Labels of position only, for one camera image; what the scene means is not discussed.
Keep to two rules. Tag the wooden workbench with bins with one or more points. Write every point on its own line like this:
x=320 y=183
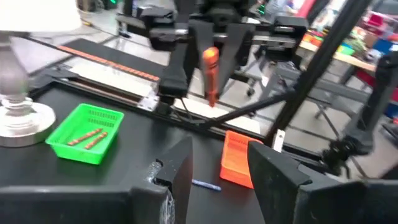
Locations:
x=342 y=53

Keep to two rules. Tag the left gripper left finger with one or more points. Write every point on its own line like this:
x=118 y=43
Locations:
x=178 y=174

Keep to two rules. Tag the orange crayon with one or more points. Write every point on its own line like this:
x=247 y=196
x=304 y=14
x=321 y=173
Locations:
x=211 y=74

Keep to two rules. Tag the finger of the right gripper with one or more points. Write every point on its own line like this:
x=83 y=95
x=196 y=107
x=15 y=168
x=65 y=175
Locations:
x=177 y=77
x=236 y=49

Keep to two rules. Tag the orange plastic basket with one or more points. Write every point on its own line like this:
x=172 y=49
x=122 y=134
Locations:
x=234 y=158

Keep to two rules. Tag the green plastic basket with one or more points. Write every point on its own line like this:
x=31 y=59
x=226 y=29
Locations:
x=84 y=121

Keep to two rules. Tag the blue crayon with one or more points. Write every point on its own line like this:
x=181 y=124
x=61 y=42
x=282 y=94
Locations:
x=206 y=185

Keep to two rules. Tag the wooden side board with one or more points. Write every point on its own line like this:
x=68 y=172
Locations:
x=124 y=81

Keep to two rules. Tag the white shade silver table lamp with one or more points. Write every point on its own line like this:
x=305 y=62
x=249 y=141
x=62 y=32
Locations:
x=12 y=77

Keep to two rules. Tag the white label plate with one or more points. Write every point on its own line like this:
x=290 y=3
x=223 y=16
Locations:
x=278 y=140

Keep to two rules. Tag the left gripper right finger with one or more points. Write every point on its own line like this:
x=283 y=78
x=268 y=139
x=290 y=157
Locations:
x=273 y=180

